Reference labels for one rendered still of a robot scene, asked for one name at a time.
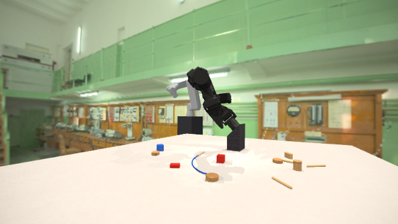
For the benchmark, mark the red block with round hole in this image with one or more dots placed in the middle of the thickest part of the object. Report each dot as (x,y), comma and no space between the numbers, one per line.
(220,158)

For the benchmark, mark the blue block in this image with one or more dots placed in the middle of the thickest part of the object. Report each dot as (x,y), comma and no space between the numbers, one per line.
(160,147)

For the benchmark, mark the red rectangular block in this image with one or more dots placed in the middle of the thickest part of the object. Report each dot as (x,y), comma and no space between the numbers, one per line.
(174,165)

